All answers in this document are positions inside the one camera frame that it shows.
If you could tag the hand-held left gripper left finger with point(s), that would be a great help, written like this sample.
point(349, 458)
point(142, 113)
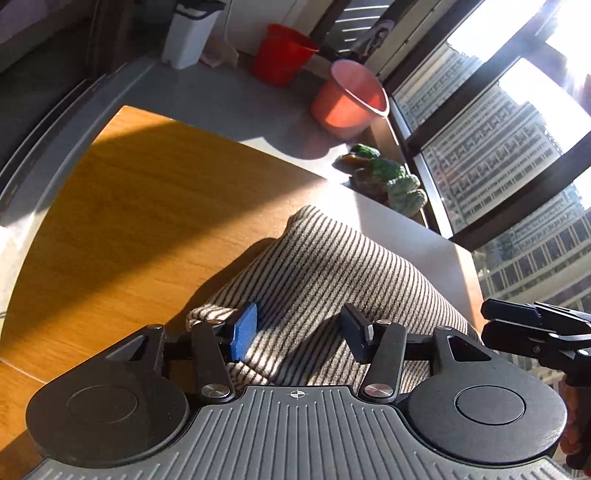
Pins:
point(242, 332)

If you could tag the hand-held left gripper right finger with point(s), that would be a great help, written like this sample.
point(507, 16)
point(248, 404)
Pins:
point(355, 330)

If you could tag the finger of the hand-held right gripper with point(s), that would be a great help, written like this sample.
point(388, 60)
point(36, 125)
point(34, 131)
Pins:
point(508, 313)
point(512, 339)

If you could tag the grey striped shirt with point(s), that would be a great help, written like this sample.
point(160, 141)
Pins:
point(346, 267)

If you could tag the person's right hand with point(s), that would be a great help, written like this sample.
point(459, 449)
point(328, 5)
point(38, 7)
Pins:
point(570, 415)

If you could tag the green crocheted plush toy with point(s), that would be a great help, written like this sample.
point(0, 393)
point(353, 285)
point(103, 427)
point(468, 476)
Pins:
point(392, 177)

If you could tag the pink plastic basin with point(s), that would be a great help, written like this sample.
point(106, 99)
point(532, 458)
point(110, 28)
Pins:
point(341, 106)

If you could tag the red plastic bucket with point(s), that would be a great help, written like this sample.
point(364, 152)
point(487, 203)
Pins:
point(279, 60)

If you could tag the broom with tan head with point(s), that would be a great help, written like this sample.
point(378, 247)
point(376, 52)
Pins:
point(221, 55)

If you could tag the grey hanging cloth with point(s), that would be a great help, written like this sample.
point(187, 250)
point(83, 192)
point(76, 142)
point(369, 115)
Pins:
point(376, 37)

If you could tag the white trash bin black lid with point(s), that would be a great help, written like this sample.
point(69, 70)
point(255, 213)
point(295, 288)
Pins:
point(189, 37)

